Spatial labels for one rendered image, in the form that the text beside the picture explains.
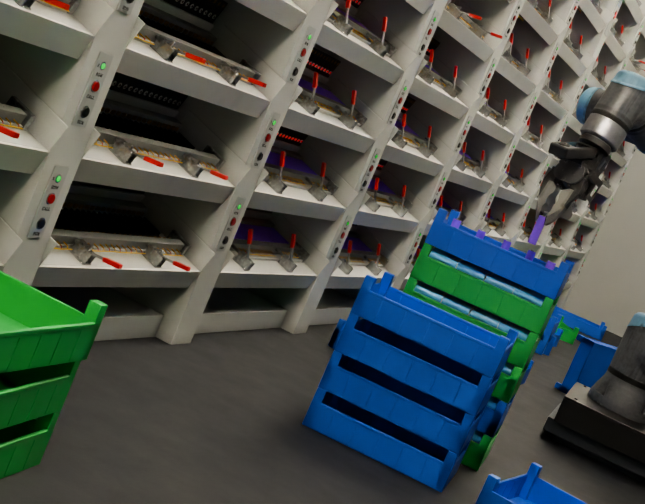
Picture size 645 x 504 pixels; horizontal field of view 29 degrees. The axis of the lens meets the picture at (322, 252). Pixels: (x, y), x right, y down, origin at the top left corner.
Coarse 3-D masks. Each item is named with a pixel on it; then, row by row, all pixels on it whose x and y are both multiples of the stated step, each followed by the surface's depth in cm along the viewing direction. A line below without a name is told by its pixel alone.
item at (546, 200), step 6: (546, 186) 267; (552, 186) 266; (558, 186) 268; (546, 192) 266; (552, 192) 266; (558, 192) 269; (540, 198) 267; (546, 198) 266; (552, 198) 268; (540, 204) 266; (546, 204) 266; (552, 204) 269; (540, 210) 265; (546, 210) 269
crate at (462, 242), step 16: (432, 224) 268; (448, 224) 285; (432, 240) 268; (448, 240) 267; (464, 240) 266; (480, 240) 265; (496, 240) 284; (464, 256) 266; (480, 256) 265; (496, 256) 264; (512, 256) 264; (496, 272) 264; (512, 272) 264; (528, 272) 263; (544, 272) 262; (560, 272) 261; (528, 288) 263; (544, 288) 262; (560, 288) 265
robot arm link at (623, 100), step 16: (624, 80) 266; (640, 80) 265; (608, 96) 266; (624, 96) 264; (640, 96) 265; (592, 112) 267; (608, 112) 265; (624, 112) 264; (640, 112) 267; (624, 128) 265
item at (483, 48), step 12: (444, 12) 329; (468, 12) 386; (444, 24) 335; (456, 24) 342; (480, 24) 385; (456, 36) 349; (468, 36) 356; (492, 36) 383; (468, 48) 364; (480, 48) 372; (492, 48) 383
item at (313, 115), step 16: (320, 64) 314; (336, 64) 321; (304, 80) 304; (320, 80) 320; (336, 80) 326; (304, 96) 281; (320, 96) 297; (336, 96) 326; (352, 96) 305; (288, 112) 267; (304, 112) 276; (320, 112) 293; (336, 112) 310; (352, 112) 305; (368, 112) 323; (304, 128) 280; (320, 128) 288; (336, 128) 295; (352, 128) 306; (368, 128) 323; (384, 128) 321; (352, 144) 311; (368, 144) 320
